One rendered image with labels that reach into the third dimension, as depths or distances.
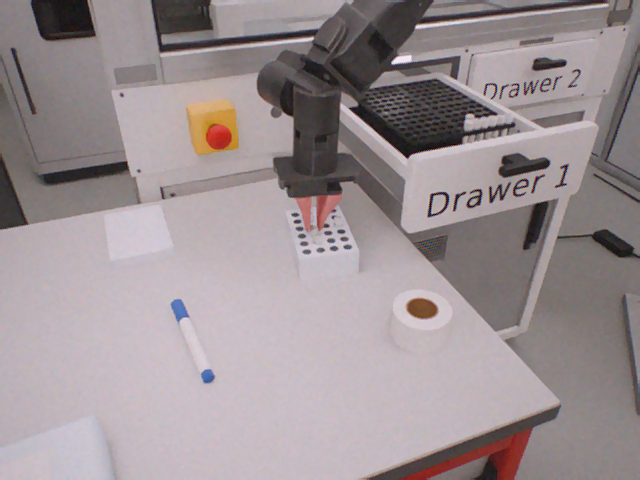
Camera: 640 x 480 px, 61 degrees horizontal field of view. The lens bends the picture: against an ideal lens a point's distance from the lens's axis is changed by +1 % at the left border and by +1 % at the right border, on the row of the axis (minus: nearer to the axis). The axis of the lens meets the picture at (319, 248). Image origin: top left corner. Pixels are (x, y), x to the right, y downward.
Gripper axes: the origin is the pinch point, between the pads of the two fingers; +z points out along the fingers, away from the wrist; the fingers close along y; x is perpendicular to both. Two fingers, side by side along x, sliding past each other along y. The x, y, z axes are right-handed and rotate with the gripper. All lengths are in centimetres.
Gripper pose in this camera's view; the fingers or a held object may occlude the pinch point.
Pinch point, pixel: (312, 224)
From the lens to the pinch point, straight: 74.9
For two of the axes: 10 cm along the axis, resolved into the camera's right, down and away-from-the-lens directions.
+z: -0.3, 8.1, 5.9
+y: -9.8, 1.0, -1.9
